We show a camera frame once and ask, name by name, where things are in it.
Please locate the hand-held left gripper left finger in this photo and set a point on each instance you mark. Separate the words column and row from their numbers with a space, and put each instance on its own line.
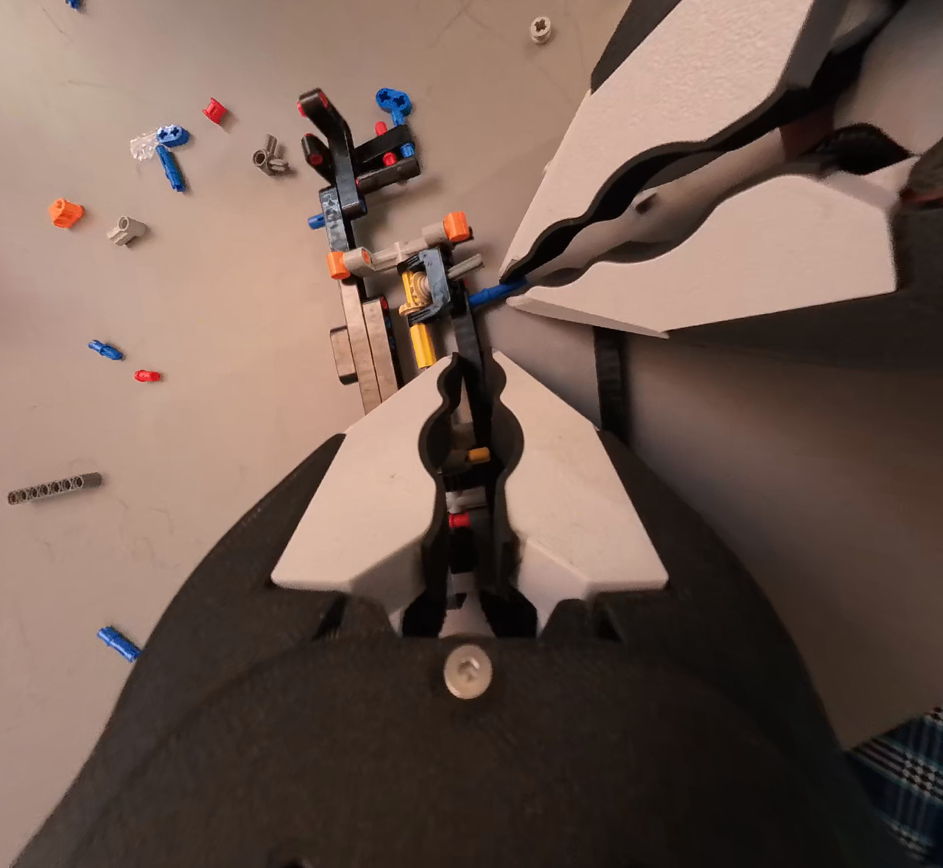
column 361, row 507

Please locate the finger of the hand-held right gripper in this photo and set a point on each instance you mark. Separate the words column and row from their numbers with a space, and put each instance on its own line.
column 737, row 271
column 700, row 73

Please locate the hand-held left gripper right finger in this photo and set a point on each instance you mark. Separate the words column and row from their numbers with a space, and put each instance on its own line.
column 582, row 507

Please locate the long black lego beam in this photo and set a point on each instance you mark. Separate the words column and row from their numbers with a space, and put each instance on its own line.
column 610, row 389

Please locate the black lego chassis assembly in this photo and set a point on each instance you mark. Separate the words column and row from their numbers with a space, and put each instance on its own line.
column 421, row 341

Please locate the light grey round lego bush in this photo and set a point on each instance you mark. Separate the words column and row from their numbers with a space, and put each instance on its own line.
column 542, row 30

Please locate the blue short lego beam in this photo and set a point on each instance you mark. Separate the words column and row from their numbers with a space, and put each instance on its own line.
column 394, row 100
column 173, row 135

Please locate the black angled lego subassembly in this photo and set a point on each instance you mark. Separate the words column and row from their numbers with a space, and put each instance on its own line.
column 390, row 143

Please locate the dark grey long lego beam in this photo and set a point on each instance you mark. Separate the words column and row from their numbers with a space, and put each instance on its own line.
column 55, row 489

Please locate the light grey lego connector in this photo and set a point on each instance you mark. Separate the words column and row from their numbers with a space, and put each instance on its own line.
column 127, row 231

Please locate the dark grey lego axle connector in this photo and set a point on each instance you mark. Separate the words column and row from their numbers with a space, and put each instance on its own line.
column 269, row 155

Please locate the orange lego connector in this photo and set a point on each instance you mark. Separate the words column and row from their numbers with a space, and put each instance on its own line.
column 66, row 214

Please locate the red lego bush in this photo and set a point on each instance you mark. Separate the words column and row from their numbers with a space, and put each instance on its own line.
column 214, row 112

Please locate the clear lego piece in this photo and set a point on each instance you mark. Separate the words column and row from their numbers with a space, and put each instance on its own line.
column 144, row 145

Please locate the person's plaid shirt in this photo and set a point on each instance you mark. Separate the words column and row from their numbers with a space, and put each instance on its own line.
column 906, row 772

